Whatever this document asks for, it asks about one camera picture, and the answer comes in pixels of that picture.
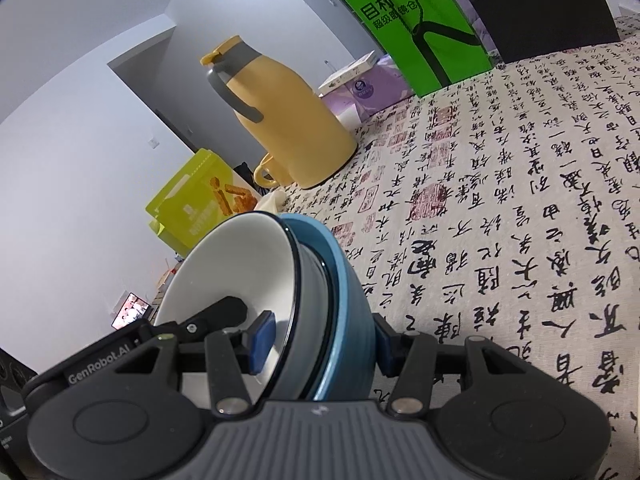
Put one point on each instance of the white bowl with dark rim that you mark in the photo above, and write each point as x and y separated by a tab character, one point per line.
312	310
225	260

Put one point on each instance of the green paper bag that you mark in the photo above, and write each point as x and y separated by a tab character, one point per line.
415	25

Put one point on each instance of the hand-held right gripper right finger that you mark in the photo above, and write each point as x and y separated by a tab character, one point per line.
387	350

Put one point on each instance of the white flat box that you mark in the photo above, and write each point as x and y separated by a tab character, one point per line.
347	72

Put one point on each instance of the white rubber gloves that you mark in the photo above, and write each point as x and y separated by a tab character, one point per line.
270	202

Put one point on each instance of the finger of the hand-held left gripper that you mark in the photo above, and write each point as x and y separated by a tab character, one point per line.
210	320

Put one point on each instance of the blue bowl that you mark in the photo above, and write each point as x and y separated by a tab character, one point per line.
350	320

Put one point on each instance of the black paper bag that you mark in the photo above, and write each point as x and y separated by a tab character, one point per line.
540	5

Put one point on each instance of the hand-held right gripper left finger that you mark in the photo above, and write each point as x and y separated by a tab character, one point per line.
262	342

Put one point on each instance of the purple tissue pack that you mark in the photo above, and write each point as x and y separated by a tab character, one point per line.
375	90

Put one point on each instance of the yellow mug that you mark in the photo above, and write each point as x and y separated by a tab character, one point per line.
272	172

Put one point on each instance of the white tissue paper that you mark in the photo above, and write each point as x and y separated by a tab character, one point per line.
350	119

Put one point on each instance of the open laptop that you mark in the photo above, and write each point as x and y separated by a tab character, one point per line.
131	310

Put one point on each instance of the calligraphy printed tablecloth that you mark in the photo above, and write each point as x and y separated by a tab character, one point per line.
500	210

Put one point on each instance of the yellow-green gift bag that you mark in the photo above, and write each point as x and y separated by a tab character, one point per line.
200	200

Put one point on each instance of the yellow thermos jug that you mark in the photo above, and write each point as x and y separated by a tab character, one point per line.
295	120

